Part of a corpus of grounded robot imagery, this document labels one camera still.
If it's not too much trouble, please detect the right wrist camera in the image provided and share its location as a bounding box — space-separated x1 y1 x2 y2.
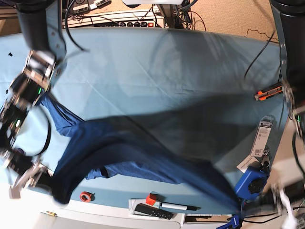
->
9 186 20 199

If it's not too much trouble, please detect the white paper label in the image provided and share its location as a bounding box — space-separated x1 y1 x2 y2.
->
237 155 260 173

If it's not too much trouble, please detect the clear blister package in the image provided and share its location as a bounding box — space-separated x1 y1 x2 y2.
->
250 115 274 157

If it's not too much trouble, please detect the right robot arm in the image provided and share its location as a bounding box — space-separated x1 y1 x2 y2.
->
0 0 67 190

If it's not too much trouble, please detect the red tape roll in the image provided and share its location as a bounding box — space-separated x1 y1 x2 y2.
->
80 191 92 203

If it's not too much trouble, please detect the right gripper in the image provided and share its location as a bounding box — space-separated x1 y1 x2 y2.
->
2 150 51 191

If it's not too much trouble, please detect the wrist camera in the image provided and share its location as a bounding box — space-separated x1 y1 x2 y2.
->
281 215 298 229
9 186 20 199

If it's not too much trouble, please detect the white power strip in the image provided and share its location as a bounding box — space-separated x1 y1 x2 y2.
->
67 8 166 28

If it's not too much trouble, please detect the light blue table cloth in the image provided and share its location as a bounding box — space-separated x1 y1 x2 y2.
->
0 26 291 215

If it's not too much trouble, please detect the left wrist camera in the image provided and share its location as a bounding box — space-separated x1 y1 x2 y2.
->
281 215 298 229

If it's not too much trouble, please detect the blue box with knob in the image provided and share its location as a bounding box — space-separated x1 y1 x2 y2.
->
234 166 270 200

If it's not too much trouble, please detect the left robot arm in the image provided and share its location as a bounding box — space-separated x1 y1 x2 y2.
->
270 0 305 174

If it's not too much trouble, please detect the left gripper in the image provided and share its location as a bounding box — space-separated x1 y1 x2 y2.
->
271 183 296 215

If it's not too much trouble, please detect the blue clamp bottom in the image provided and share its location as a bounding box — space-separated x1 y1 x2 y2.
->
217 215 243 229

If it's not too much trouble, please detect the orange black utility knife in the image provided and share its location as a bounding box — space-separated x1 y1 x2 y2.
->
254 83 283 101

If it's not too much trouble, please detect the black remote control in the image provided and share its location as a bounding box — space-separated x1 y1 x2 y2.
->
135 204 174 219

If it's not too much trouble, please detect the red small block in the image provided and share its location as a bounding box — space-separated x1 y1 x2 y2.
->
145 193 157 206

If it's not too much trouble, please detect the white black marker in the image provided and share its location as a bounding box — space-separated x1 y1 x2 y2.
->
160 202 201 211

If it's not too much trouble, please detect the dark blue t-shirt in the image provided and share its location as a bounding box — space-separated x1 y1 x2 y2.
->
41 95 288 212

